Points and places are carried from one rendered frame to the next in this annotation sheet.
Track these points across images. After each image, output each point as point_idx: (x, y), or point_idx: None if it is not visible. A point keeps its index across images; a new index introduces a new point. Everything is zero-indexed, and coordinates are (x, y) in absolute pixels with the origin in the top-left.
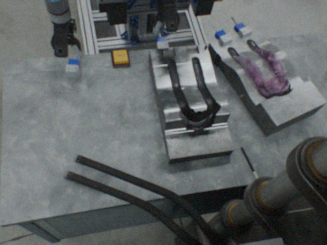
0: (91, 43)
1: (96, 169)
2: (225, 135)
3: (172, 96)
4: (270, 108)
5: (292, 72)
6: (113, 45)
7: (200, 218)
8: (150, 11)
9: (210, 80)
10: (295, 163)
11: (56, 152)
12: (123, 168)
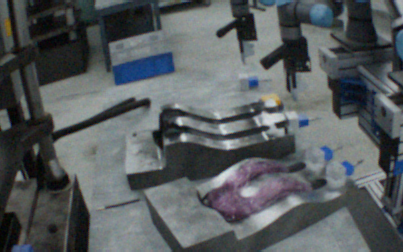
0: (370, 179)
1: (135, 113)
2: (147, 167)
3: (199, 114)
4: (173, 186)
5: (261, 223)
6: (376, 195)
7: (56, 131)
8: (371, 138)
9: (233, 144)
10: None
11: (157, 94)
12: (132, 125)
